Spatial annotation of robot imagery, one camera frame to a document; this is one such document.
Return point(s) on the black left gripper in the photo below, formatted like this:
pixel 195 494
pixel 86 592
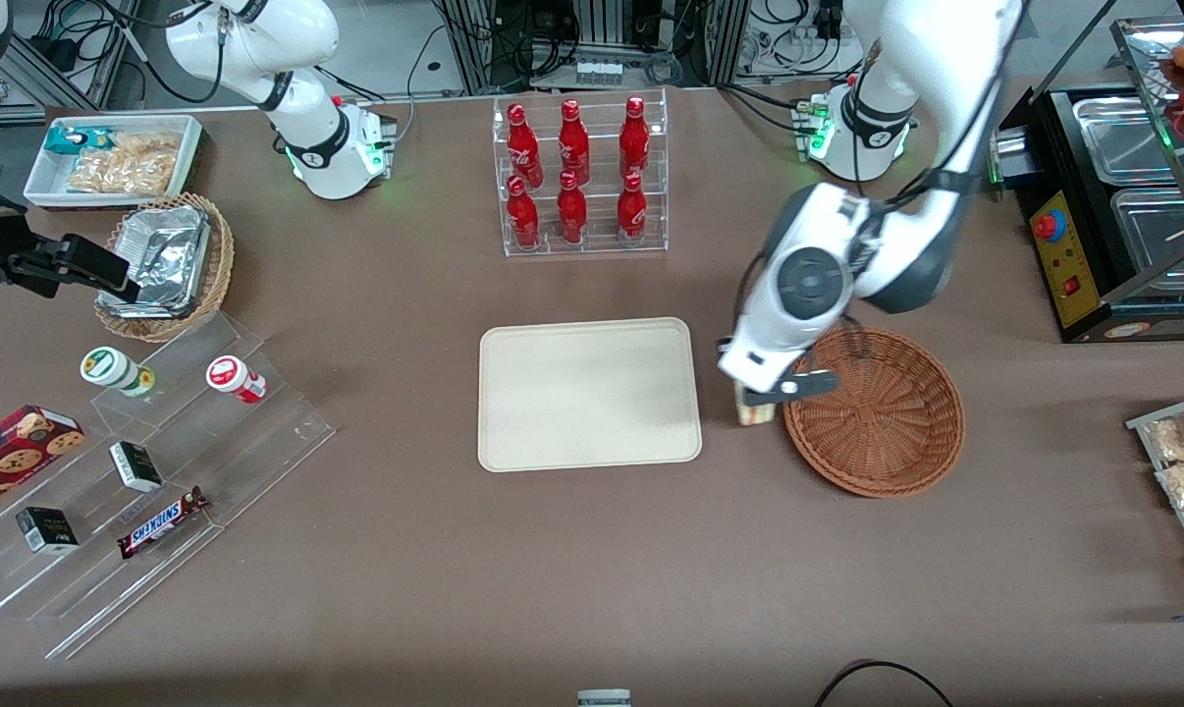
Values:
pixel 724 341

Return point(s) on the triangular sandwich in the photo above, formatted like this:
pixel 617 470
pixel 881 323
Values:
pixel 754 412

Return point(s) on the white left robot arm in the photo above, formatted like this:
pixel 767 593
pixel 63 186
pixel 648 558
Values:
pixel 906 59

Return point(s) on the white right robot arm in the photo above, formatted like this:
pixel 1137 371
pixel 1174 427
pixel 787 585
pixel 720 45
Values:
pixel 297 108

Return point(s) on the brown round wicker basket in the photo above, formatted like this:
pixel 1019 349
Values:
pixel 887 432

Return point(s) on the light tan wicker basket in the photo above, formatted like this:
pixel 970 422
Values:
pixel 217 265

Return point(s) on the beige plastic tray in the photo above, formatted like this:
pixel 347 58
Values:
pixel 543 412

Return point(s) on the silver foil container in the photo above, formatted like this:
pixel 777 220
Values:
pixel 165 255

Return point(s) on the clear cracker snack bag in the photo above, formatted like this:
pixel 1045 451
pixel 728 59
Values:
pixel 121 175
pixel 150 145

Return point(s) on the green lid white cup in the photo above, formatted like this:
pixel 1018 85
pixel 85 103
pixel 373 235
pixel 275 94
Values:
pixel 111 368

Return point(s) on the white rectangular snack bin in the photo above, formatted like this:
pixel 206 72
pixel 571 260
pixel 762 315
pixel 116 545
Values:
pixel 44 182

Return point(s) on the teal snack packet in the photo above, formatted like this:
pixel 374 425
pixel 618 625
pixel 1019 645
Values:
pixel 67 139

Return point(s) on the red lid white cup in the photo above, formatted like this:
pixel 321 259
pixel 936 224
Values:
pixel 231 377

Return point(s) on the small black carton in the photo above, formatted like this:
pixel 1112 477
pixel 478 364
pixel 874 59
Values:
pixel 136 466
pixel 47 530

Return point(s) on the red cookie box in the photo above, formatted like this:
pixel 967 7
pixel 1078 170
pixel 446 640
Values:
pixel 13 452

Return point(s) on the clear acrylic stepped shelf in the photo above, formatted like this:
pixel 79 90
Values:
pixel 258 442

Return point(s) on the red cola bottle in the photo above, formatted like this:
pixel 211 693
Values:
pixel 634 137
pixel 571 212
pixel 522 147
pixel 522 218
pixel 631 210
pixel 573 142

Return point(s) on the snickers chocolate bar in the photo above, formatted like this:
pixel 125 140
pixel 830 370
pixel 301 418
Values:
pixel 160 522

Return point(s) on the clear acrylic bottle rack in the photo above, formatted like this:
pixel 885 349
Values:
pixel 598 201

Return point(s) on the black hot food warmer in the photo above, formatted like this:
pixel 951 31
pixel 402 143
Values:
pixel 1068 255

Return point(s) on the stainless steel pan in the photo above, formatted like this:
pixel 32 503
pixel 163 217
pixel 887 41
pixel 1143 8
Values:
pixel 1122 142
pixel 1152 231

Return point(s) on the white power strip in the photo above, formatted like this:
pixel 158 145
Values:
pixel 599 74

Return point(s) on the small grey device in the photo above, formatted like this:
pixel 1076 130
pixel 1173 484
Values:
pixel 604 698

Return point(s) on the aluminium frame rack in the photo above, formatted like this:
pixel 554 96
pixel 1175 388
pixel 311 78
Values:
pixel 602 25

